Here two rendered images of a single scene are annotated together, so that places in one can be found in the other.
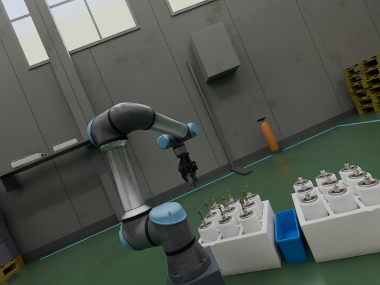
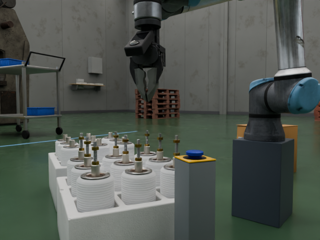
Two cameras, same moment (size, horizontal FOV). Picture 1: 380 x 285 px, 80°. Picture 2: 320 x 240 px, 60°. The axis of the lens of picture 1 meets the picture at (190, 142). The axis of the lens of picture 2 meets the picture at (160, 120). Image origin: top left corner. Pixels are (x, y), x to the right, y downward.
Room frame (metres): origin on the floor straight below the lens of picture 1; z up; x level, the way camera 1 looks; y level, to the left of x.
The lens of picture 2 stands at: (1.84, 0.62, 0.44)
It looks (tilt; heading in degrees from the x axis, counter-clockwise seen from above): 3 degrees down; 224
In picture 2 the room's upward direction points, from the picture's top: straight up
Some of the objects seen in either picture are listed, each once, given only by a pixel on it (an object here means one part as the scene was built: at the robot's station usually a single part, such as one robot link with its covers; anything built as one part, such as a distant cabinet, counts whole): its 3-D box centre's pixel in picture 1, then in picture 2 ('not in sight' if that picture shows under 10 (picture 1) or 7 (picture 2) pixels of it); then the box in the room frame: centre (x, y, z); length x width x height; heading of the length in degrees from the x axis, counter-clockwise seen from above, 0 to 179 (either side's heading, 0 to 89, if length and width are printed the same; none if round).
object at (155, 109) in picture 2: not in sight; (158, 103); (-4.33, -5.36, 0.44); 1.26 x 0.85 x 0.88; 4
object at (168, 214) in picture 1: (169, 224); (266, 96); (0.79, 0.18, 0.47); 0.13 x 0.12 x 0.14; 65
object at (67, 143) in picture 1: (68, 145); not in sight; (3.31, 1.66, 1.36); 0.35 x 0.34 x 0.09; 95
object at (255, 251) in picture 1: (240, 236); (126, 213); (1.29, -0.05, 0.09); 0.39 x 0.39 x 0.18; 68
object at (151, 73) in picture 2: (191, 181); (154, 84); (1.30, 0.08, 0.49); 0.06 x 0.03 x 0.09; 28
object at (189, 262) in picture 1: (184, 254); (264, 126); (0.78, 0.17, 0.35); 0.15 x 0.15 x 0.10
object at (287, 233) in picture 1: (290, 234); not in sight; (1.16, -0.29, 0.06); 0.30 x 0.11 x 0.12; 158
